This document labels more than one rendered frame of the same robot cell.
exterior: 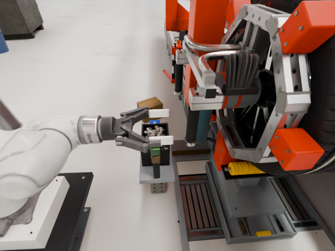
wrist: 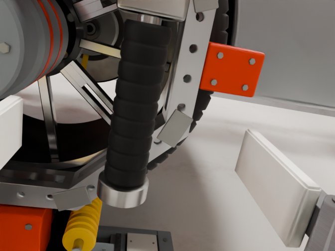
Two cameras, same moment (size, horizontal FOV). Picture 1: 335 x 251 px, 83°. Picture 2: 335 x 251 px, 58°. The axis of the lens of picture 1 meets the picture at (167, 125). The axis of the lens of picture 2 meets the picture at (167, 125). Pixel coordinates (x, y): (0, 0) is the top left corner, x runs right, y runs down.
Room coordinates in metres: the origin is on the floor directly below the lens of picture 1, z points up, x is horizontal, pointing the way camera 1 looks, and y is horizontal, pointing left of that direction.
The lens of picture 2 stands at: (0.46, 0.16, 0.89)
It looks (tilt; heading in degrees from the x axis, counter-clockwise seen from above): 18 degrees down; 265
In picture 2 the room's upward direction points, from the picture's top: 11 degrees clockwise
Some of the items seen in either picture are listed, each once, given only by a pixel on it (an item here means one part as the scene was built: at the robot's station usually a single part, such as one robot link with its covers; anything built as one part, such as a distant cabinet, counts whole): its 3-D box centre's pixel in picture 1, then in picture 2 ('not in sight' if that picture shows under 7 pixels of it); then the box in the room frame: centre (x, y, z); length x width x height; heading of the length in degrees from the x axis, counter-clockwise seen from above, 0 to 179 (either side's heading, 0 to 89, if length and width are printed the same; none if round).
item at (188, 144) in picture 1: (192, 125); (134, 110); (0.47, -0.08, 0.83); 0.04 x 0.04 x 0.16
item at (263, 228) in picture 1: (243, 194); not in sight; (0.63, -0.47, 0.13); 0.50 x 0.36 x 0.10; 5
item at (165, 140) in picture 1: (161, 140); (268, 178); (0.39, 0.02, 0.83); 0.07 x 0.01 x 0.03; 95
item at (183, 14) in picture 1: (194, 15); not in sight; (3.07, -0.39, 0.69); 0.52 x 0.17 x 0.35; 95
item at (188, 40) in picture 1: (214, 34); not in sight; (0.75, -0.17, 1.03); 0.19 x 0.18 x 0.11; 95
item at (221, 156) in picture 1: (233, 152); (18, 226); (0.66, -0.34, 0.48); 0.16 x 0.12 x 0.17; 95
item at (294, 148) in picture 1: (293, 148); (225, 67); (0.34, -0.33, 0.85); 0.09 x 0.08 x 0.07; 5
